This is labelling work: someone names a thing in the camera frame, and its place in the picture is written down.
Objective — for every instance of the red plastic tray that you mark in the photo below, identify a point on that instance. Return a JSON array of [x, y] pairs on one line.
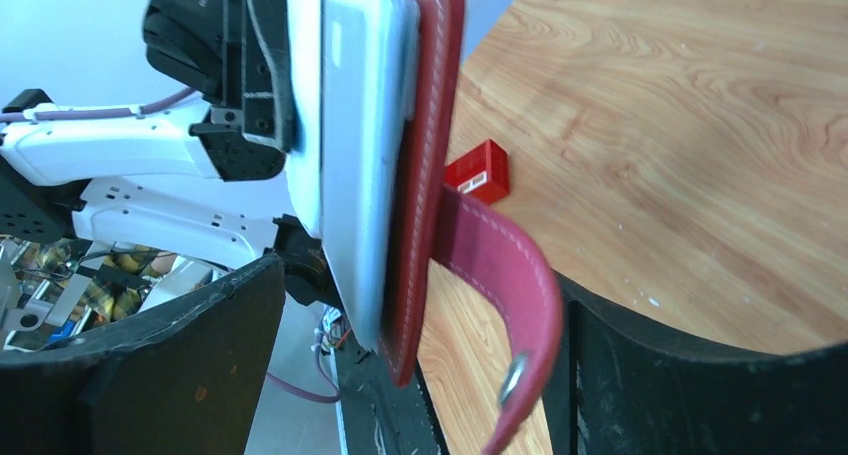
[[483, 173]]

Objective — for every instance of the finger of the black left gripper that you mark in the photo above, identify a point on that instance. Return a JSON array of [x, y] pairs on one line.
[[257, 70]]

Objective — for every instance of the grey credit card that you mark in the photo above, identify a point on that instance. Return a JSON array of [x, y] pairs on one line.
[[363, 63]]

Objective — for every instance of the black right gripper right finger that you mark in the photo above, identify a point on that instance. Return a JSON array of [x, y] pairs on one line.
[[624, 383]]

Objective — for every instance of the red leather card holder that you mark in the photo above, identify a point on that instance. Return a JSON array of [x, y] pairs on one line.
[[431, 221]]

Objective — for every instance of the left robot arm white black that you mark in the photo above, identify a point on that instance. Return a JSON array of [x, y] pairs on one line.
[[234, 120]]

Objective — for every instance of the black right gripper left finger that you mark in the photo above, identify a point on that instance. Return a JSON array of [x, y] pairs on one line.
[[184, 377]]

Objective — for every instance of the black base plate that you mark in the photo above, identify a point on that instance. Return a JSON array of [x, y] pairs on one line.
[[377, 417]]

